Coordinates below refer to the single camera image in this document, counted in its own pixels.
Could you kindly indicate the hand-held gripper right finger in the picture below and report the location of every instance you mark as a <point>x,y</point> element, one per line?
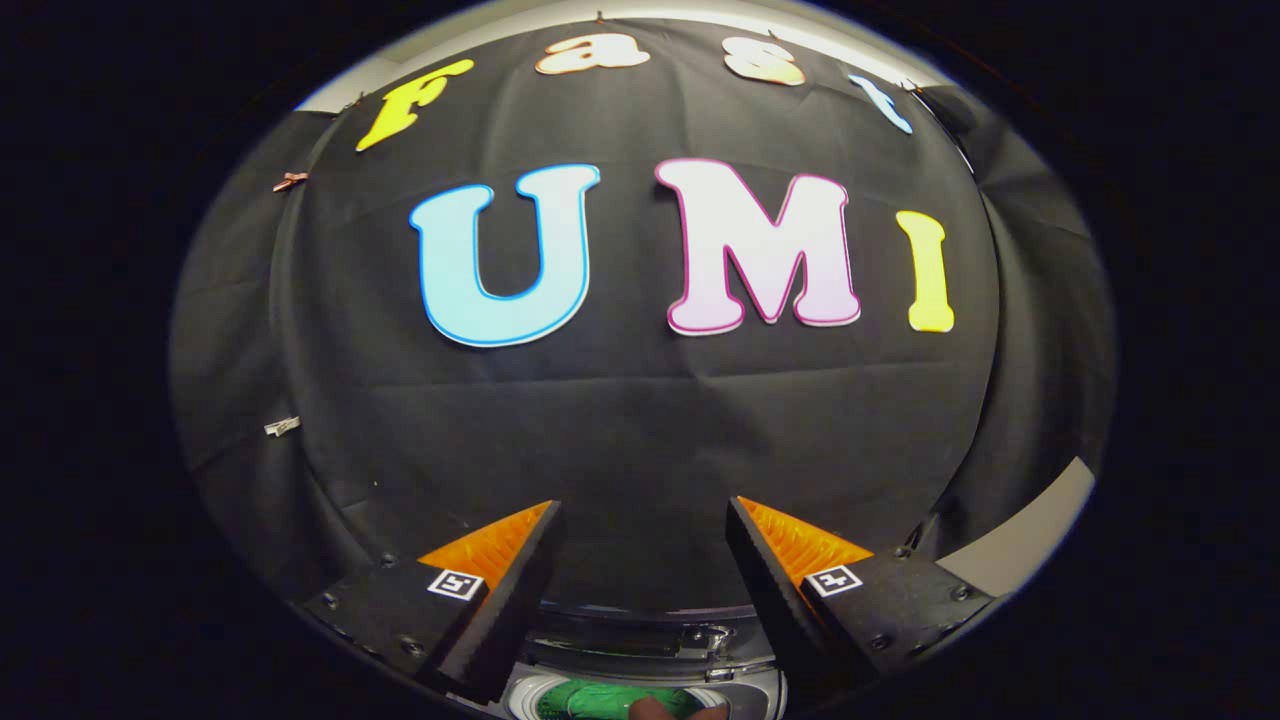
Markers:
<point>770,600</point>

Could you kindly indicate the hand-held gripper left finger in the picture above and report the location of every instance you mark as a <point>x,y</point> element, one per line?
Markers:
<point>515,600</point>

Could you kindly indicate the green polo shirt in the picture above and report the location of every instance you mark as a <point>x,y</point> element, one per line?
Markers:
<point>590,700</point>

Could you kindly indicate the small grey washing machine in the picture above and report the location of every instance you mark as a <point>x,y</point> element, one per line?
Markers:
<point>640,650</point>

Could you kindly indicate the black backdrop cloth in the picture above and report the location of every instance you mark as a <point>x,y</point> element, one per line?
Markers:
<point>640,420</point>

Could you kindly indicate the white cloth clip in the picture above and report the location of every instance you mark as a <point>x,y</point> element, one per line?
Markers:
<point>282,427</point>

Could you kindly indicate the copper cloth clip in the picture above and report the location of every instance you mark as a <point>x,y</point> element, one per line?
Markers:
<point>290,181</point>

